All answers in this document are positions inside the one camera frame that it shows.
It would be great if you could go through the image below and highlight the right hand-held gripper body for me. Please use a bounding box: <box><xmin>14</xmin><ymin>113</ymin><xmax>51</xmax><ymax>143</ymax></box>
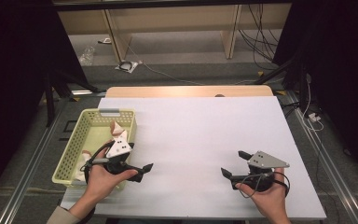
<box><xmin>231</xmin><ymin>150</ymin><xmax>291</xmax><ymax>192</ymax></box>

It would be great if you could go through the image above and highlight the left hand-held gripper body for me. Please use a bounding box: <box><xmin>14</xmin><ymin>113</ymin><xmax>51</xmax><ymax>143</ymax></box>
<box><xmin>104</xmin><ymin>130</ymin><xmax>134</xmax><ymax>175</ymax></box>

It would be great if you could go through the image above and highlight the cream undershirt with tan trim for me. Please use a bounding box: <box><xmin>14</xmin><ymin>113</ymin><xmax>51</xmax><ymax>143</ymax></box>
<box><xmin>74</xmin><ymin>120</ymin><xmax>129</xmax><ymax>183</ymax></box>

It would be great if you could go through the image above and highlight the pale green perforated plastic basket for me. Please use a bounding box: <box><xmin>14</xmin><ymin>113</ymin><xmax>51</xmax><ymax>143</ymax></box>
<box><xmin>51</xmin><ymin>107</ymin><xmax>138</xmax><ymax>191</ymax></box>

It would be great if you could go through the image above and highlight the person's left hand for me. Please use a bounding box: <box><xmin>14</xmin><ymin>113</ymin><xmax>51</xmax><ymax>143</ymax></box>
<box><xmin>85</xmin><ymin>140</ymin><xmax>139</xmax><ymax>204</ymax></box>

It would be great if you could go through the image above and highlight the person's right hand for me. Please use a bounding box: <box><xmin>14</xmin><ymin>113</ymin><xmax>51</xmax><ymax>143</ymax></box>
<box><xmin>234</xmin><ymin>167</ymin><xmax>290</xmax><ymax>218</ymax></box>

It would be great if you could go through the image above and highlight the white power adapter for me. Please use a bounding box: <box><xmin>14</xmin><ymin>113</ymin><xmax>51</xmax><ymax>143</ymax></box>
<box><xmin>307</xmin><ymin>112</ymin><xmax>322</xmax><ymax>123</ymax></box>

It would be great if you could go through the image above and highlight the black stand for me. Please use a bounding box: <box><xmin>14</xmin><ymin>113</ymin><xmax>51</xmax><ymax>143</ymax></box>
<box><xmin>254</xmin><ymin>55</ymin><xmax>310</xmax><ymax>117</ymax></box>
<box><xmin>42</xmin><ymin>68</ymin><xmax>106</xmax><ymax>128</ymax></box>

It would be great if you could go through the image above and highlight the clear plastic bag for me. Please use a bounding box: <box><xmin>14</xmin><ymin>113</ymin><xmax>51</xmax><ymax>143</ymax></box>
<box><xmin>77</xmin><ymin>46</ymin><xmax>96</xmax><ymax>67</ymax></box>

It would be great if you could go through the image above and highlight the black curtain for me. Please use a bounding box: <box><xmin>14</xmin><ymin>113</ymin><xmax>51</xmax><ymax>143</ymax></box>
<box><xmin>0</xmin><ymin>0</ymin><xmax>90</xmax><ymax>208</ymax></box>
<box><xmin>271</xmin><ymin>0</ymin><xmax>358</xmax><ymax>189</ymax></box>

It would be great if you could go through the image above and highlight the light wooden desk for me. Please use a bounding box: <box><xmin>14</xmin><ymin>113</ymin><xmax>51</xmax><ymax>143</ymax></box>
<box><xmin>51</xmin><ymin>0</ymin><xmax>293</xmax><ymax>63</ymax></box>

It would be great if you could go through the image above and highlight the black crossbar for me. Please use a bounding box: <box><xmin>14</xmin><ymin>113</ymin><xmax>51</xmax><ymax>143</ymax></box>
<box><xmin>50</xmin><ymin>0</ymin><xmax>293</xmax><ymax>12</ymax></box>

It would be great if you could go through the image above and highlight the thin grey wire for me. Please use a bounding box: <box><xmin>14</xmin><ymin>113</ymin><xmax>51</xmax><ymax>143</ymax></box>
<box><xmin>238</xmin><ymin>173</ymin><xmax>264</xmax><ymax>199</ymax></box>

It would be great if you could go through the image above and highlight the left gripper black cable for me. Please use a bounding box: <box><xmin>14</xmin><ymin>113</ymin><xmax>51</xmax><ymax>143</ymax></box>
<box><xmin>79</xmin><ymin>144</ymin><xmax>113</xmax><ymax>224</ymax></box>

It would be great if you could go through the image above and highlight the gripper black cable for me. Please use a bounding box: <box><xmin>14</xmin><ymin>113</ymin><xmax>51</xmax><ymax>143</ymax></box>
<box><xmin>272</xmin><ymin>170</ymin><xmax>292</xmax><ymax>199</ymax></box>
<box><xmin>79</xmin><ymin>144</ymin><xmax>113</xmax><ymax>224</ymax></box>

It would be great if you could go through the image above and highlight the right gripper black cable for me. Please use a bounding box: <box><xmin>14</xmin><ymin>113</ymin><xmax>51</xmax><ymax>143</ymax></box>
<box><xmin>272</xmin><ymin>170</ymin><xmax>292</xmax><ymax>199</ymax></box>

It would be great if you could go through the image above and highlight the metal floor rail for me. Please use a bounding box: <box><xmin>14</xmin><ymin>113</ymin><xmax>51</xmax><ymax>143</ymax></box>
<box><xmin>0</xmin><ymin>101</ymin><xmax>66</xmax><ymax>224</ymax></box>
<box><xmin>285</xmin><ymin>91</ymin><xmax>358</xmax><ymax>224</ymax></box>

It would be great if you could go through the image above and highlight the white floor cable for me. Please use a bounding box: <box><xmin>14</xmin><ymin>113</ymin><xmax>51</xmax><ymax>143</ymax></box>
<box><xmin>125</xmin><ymin>43</ymin><xmax>206</xmax><ymax>87</ymax></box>

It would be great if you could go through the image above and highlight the white adapter cable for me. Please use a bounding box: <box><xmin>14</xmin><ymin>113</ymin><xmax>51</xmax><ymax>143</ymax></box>
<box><xmin>300</xmin><ymin>74</ymin><xmax>324</xmax><ymax>133</ymax></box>

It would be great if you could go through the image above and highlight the bagged black cable coil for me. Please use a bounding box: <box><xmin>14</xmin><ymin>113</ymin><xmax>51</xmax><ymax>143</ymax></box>
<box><xmin>115</xmin><ymin>60</ymin><xmax>140</xmax><ymax>75</ymax></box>

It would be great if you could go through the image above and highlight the black cable bundle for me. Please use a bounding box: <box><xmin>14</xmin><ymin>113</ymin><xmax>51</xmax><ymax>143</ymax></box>
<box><xmin>238</xmin><ymin>3</ymin><xmax>283</xmax><ymax>71</ymax></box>

